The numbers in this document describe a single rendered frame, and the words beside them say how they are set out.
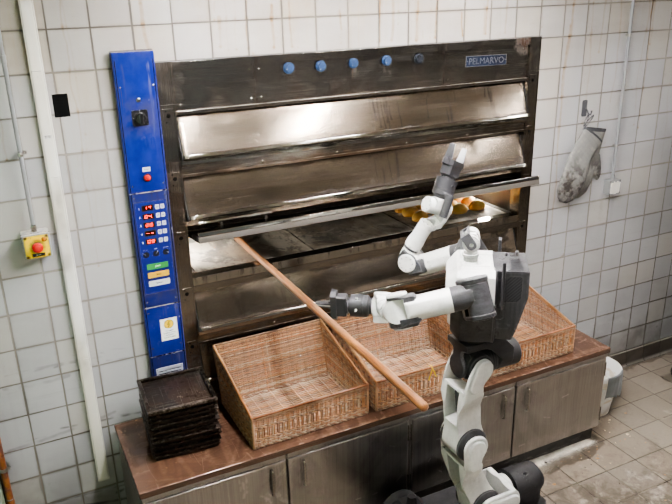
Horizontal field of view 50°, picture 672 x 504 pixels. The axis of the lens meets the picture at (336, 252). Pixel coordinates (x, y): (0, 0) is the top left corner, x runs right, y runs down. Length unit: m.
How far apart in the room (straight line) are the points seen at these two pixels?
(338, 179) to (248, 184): 0.43
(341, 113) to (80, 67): 1.13
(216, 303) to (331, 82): 1.11
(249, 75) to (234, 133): 0.25
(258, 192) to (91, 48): 0.90
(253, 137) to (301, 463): 1.40
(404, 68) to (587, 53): 1.10
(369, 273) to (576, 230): 1.35
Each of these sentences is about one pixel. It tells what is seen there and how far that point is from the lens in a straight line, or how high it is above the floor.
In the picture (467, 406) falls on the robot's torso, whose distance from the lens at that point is 2.92.
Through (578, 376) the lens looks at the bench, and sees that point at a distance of 3.94.
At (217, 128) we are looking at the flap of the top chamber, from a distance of 3.09.
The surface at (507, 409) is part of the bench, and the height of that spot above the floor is 0.41.
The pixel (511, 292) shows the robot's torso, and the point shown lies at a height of 1.31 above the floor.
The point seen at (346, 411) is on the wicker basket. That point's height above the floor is 0.63.
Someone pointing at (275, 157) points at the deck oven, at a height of 1.66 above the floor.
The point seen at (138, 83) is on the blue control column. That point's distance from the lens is 2.94.
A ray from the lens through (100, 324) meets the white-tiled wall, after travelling 3.20.
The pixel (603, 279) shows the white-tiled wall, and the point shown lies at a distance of 4.65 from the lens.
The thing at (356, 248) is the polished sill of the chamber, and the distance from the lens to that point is 3.49.
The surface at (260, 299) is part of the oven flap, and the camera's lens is 3.36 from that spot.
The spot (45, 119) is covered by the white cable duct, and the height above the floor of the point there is 1.93.
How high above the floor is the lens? 2.39
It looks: 21 degrees down
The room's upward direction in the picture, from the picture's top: 1 degrees counter-clockwise
